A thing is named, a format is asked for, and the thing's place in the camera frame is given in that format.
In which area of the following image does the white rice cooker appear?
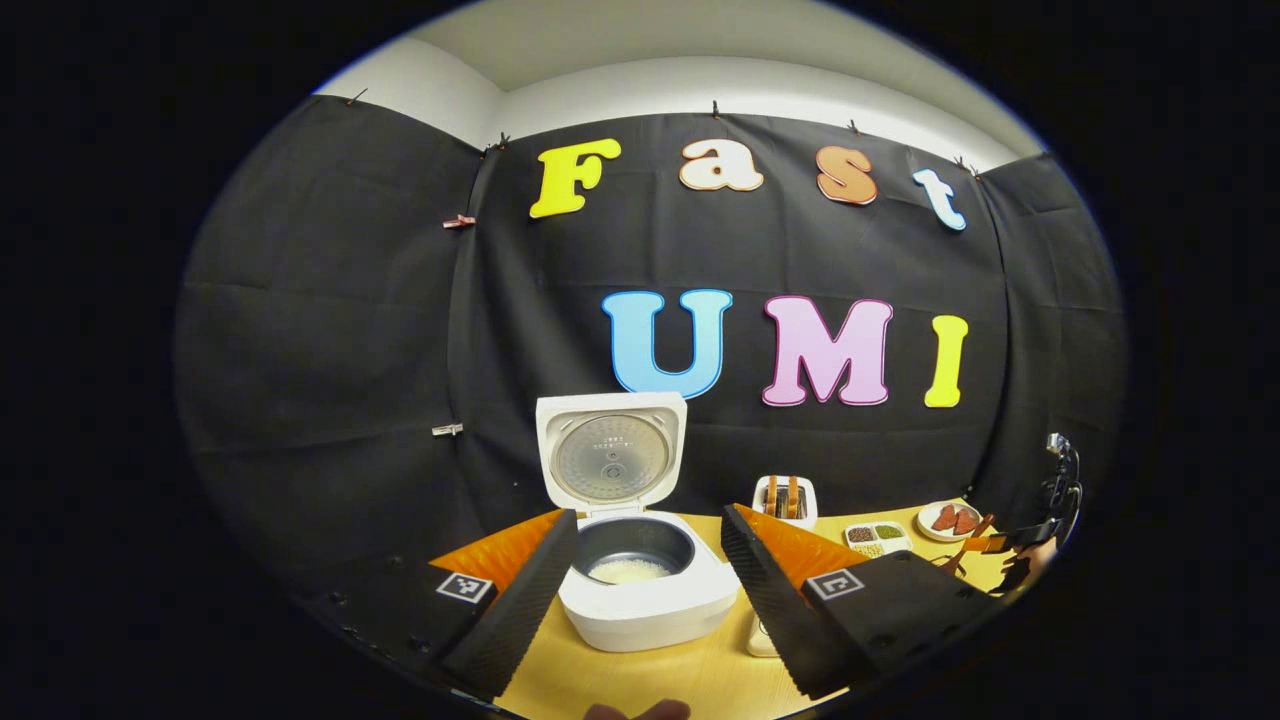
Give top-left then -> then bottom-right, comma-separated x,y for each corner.
535,391 -> 741,653

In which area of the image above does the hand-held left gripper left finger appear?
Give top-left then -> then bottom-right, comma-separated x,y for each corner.
300,508 -> 581,701

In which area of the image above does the white rice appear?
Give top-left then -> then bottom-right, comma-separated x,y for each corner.
588,558 -> 673,585

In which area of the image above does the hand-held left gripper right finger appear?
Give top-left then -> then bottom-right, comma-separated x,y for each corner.
720,504 -> 1001,701

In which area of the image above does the round white plate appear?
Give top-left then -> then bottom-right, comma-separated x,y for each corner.
916,500 -> 983,543

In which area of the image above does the brown wooden spoon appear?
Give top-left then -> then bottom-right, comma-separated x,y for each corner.
942,513 -> 997,577

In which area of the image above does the white divided grain tray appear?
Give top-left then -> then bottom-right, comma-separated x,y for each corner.
843,521 -> 913,559

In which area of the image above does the white toaster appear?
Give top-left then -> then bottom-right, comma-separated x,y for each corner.
752,475 -> 819,531

